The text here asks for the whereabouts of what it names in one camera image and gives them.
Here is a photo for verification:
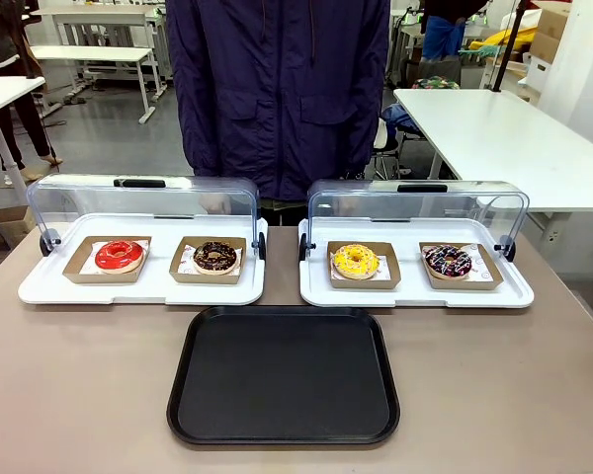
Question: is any person's right hand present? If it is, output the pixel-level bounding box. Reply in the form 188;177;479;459
199;193;234;216

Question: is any chocolate glazed donut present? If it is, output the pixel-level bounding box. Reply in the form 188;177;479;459
192;240;239;276

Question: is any brown cardboard donut tray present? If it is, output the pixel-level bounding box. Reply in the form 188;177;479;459
326;240;401;290
168;236;248;285
61;235;153;285
418;241;505;291

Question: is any white display tray base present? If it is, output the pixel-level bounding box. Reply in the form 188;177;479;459
298;217;536;311
17;212;268;307

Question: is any red glazed donut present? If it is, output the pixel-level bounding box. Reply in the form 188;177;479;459
94;239;144;275

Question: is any yellow glazed donut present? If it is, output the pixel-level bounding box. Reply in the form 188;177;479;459
331;243;380;280

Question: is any black plastic serving tray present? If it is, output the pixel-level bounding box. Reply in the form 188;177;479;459
166;305;401;449

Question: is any dark sprinkled donut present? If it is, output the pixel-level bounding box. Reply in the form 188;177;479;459
423;244;473;280

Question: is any clear roll-top display lid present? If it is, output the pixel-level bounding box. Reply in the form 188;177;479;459
26;173;268;262
298;178;532;263

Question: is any person in navy jacket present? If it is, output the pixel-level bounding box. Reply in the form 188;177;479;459
165;0;392;224

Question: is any white table with legs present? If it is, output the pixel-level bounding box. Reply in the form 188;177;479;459
30;45;160;124

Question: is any black stool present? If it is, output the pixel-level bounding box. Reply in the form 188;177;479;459
372;106;421;182

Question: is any white workbench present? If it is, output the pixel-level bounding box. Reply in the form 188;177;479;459
30;3;175;95

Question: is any white table corner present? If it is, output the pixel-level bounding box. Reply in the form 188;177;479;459
0;75;47;194

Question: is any person in dark clothes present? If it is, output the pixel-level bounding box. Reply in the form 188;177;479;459
0;0;64;180

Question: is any person in blue shirt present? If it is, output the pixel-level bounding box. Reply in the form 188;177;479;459
419;0;484;85

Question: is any large white table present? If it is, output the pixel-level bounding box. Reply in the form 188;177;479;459
392;88;593;214

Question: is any black pole stand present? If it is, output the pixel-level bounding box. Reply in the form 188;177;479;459
489;0;529;94

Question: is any yellow cloth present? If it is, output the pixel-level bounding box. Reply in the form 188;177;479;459
482;25;540;56

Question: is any cardboard box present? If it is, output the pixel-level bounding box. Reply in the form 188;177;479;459
529;2;572;64

